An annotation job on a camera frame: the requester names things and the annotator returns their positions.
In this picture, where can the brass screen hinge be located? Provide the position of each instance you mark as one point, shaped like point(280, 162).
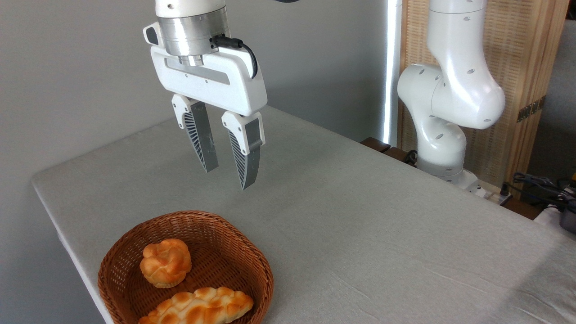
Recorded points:
point(531, 109)

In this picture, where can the brown wicker basket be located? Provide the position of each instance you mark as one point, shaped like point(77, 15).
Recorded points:
point(220, 238)

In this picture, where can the long braided bread loaf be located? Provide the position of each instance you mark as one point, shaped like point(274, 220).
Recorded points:
point(198, 308)

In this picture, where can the white power strip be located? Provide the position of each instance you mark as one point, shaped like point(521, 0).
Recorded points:
point(494, 194)

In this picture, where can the grey tablecloth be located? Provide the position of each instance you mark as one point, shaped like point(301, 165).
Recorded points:
point(360, 234)

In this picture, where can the dark brown wooden furniture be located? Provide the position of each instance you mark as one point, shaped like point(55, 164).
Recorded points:
point(375, 144)

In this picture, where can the round knotted bread roll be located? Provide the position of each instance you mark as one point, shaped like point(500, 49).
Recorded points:
point(165, 263)

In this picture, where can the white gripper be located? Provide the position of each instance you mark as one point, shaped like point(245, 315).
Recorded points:
point(234, 85)

